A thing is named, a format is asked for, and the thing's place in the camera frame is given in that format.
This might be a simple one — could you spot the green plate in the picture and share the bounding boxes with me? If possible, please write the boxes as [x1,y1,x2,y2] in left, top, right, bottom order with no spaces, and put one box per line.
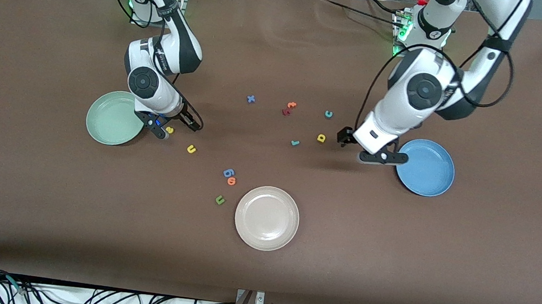
[84,88,149,149]

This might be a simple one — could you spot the blue plate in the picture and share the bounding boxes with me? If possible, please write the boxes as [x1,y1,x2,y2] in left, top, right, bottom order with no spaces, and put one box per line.
[392,137,459,200]

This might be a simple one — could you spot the beige plate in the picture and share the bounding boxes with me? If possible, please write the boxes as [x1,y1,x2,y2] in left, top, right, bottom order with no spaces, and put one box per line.
[231,183,303,254]

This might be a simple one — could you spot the brown paper table cover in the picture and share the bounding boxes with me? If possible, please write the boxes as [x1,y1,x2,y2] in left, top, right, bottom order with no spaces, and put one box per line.
[0,0,542,304]

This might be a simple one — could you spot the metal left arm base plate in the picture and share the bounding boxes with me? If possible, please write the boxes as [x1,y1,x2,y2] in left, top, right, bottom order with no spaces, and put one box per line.
[391,12,449,64]

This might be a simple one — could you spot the black table cable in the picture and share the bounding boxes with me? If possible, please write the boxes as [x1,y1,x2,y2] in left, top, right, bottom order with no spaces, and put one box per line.
[364,0,404,14]
[322,0,402,25]

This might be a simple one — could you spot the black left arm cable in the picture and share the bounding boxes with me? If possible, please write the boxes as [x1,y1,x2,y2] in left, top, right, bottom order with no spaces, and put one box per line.
[356,0,522,145]

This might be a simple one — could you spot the small metal bracket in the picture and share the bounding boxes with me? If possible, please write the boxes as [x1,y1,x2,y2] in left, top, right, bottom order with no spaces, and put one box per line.
[235,288,266,304]

